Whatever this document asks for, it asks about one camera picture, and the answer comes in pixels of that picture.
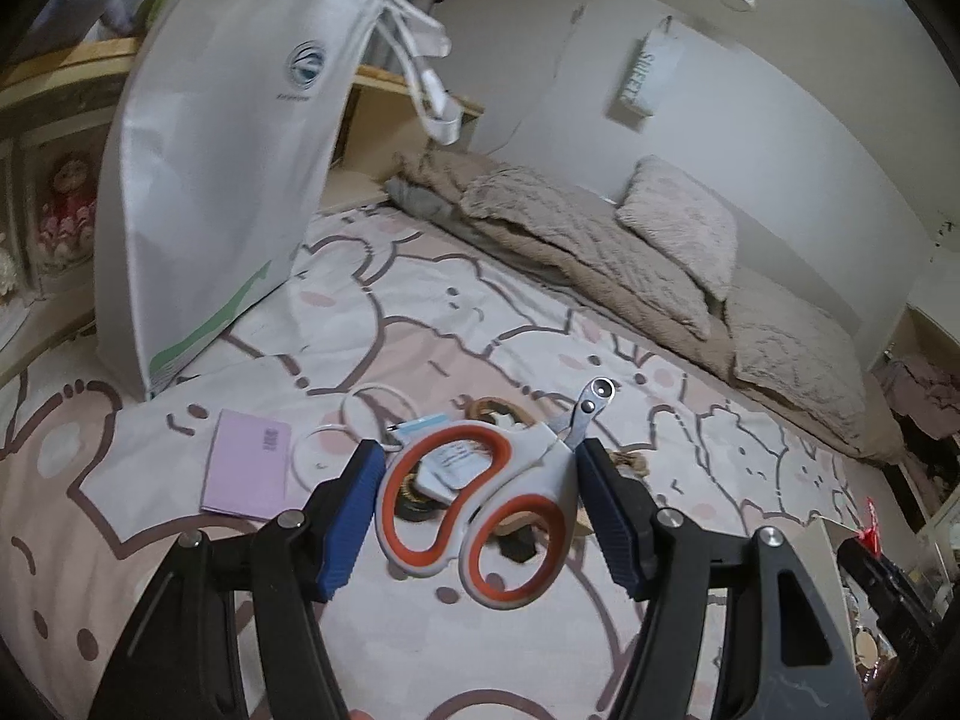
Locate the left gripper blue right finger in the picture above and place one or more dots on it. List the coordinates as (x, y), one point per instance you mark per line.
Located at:
(782, 655)

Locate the white medicine pouch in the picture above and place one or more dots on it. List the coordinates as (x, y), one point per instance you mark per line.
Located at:
(444, 472)

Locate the white tote bag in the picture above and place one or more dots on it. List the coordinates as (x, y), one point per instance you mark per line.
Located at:
(217, 159)

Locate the red packet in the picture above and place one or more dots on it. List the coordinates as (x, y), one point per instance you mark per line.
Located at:
(869, 536)

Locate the orange white scissors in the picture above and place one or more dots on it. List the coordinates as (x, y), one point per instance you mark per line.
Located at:
(532, 471)

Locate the black round tin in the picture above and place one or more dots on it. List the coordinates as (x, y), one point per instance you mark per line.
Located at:
(412, 505)

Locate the pink sticky note pad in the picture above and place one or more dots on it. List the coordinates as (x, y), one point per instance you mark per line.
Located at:
(247, 467)

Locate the round panda cork coaster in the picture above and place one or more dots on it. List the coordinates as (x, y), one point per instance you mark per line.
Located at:
(499, 412)

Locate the knotted rope ball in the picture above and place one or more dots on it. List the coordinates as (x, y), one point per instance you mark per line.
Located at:
(630, 462)

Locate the quilted beige pillow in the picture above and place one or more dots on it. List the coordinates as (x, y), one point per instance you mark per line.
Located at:
(791, 349)
(575, 231)

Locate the white hanging paper bag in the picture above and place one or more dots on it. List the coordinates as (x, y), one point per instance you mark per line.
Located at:
(648, 75)

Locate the right quilted beige pillow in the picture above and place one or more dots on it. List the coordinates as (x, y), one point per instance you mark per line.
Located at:
(791, 349)

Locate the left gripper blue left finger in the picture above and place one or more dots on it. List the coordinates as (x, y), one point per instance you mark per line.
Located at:
(178, 655)

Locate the left quilted beige pillow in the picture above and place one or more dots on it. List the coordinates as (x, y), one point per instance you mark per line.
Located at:
(575, 231)

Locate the small fluffy beige pillow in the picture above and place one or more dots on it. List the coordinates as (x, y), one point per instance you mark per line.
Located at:
(685, 221)

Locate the clothes pile in closet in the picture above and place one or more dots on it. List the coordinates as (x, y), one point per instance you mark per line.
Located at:
(927, 394)

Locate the cartoon bunny bedsheet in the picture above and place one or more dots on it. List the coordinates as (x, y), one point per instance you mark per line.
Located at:
(382, 320)

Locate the beige folded blanket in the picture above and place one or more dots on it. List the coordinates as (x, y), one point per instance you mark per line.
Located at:
(427, 185)

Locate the wooden bedside shelf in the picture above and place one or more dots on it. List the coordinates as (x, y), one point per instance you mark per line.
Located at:
(56, 115)

